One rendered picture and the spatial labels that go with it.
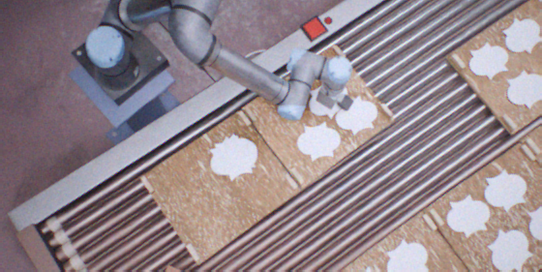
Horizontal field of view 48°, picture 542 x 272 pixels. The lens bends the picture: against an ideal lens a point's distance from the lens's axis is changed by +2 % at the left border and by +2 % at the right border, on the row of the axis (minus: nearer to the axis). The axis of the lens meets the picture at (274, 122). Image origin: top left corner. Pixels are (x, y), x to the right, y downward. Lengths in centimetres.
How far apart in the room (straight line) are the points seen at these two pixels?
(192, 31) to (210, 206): 65
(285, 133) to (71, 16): 167
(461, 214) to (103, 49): 127
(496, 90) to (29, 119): 218
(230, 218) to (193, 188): 16
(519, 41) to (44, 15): 232
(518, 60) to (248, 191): 107
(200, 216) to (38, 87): 152
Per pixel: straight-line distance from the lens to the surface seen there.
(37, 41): 336
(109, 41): 196
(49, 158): 315
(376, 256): 202
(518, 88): 227
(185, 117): 209
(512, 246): 214
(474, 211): 211
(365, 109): 209
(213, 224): 199
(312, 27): 219
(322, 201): 202
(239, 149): 199
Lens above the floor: 291
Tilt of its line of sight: 74 degrees down
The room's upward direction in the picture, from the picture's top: 6 degrees clockwise
